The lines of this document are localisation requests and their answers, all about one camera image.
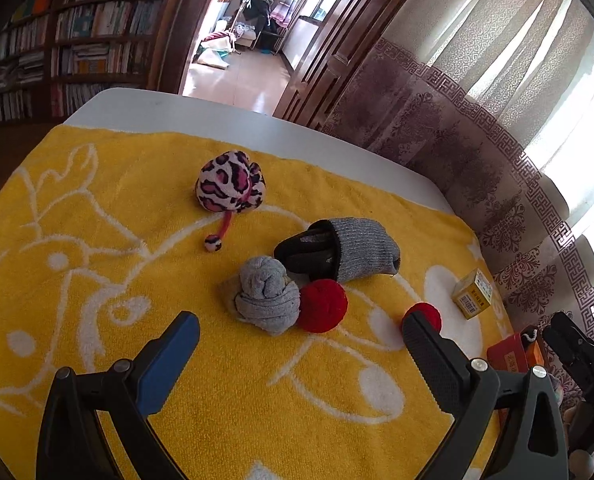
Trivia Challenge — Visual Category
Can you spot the white floor bag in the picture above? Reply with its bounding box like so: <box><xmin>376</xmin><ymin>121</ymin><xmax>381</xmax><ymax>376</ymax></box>
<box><xmin>197</xmin><ymin>30</ymin><xmax>238</xmax><ymax>68</ymax></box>

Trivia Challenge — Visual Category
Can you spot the pink leopard sock ball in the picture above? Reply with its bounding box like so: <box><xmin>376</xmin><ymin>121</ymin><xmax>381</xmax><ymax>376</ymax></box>
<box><xmin>193</xmin><ymin>150</ymin><xmax>268</xmax><ymax>253</ymax></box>

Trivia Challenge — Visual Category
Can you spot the red tin container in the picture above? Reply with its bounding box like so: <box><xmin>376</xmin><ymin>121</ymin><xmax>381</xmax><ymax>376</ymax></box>
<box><xmin>486</xmin><ymin>330</ymin><xmax>552</xmax><ymax>376</ymax></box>

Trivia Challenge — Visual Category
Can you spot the red sock ball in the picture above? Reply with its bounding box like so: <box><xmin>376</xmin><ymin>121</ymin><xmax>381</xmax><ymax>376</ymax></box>
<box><xmin>401</xmin><ymin>301</ymin><xmax>444</xmax><ymax>336</ymax></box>
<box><xmin>297</xmin><ymin>278</ymin><xmax>349</xmax><ymax>333</ymax></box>

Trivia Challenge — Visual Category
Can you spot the small yellow white carton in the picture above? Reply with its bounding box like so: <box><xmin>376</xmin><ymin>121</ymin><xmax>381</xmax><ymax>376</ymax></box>
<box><xmin>451</xmin><ymin>268</ymin><xmax>495</xmax><ymax>320</ymax></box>

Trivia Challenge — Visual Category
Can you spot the yellow white printed towel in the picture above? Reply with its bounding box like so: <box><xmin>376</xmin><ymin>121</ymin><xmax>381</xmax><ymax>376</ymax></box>
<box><xmin>0</xmin><ymin>125</ymin><xmax>515</xmax><ymax>480</ymax></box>

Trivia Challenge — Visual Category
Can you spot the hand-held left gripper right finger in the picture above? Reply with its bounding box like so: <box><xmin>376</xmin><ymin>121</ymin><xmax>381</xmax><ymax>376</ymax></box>
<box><xmin>402</xmin><ymin>310</ymin><xmax>570</xmax><ymax>480</ymax></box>

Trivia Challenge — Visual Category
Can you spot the person's right hand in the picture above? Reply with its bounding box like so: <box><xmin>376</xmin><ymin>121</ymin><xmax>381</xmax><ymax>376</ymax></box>
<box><xmin>567</xmin><ymin>449</ymin><xmax>594</xmax><ymax>480</ymax></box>

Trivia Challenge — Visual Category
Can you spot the coat rack with clothes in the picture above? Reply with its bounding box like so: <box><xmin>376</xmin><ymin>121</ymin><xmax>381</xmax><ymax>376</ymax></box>
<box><xmin>237</xmin><ymin>0</ymin><xmax>284</xmax><ymax>52</ymax></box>

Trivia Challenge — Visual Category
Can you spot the wooden door frame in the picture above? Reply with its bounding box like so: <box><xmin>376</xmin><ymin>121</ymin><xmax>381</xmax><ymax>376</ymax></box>
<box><xmin>147</xmin><ymin>0</ymin><xmax>238</xmax><ymax>97</ymax></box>

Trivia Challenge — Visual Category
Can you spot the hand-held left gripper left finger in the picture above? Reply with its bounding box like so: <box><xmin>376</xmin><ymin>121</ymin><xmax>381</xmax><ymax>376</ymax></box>
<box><xmin>36</xmin><ymin>310</ymin><xmax>201</xmax><ymax>480</ymax></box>

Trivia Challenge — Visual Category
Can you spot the grey sock ball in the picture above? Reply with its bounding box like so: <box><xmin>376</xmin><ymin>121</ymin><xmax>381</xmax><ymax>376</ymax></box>
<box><xmin>219</xmin><ymin>256</ymin><xmax>302</xmax><ymax>336</ymax></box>

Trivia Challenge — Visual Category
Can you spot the grey and black sock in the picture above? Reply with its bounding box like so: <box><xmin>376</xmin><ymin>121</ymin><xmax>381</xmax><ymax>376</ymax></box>
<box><xmin>273</xmin><ymin>217</ymin><xmax>402</xmax><ymax>283</ymax></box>

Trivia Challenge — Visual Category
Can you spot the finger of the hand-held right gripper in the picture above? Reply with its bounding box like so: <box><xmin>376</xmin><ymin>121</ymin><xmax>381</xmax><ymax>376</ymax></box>
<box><xmin>543</xmin><ymin>327</ymin><xmax>586</xmax><ymax>377</ymax></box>
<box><xmin>552</xmin><ymin>311</ymin><xmax>594</xmax><ymax>357</ymax></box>

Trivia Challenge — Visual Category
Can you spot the patterned beige curtain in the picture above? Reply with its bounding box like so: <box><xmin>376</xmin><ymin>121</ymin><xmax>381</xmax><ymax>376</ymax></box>
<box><xmin>322</xmin><ymin>0</ymin><xmax>594</xmax><ymax>411</ymax></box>

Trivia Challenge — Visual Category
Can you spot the wooden bookshelf with books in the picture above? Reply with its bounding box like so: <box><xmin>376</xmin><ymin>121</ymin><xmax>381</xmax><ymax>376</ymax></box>
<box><xmin>0</xmin><ymin>0</ymin><xmax>178</xmax><ymax>126</ymax></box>

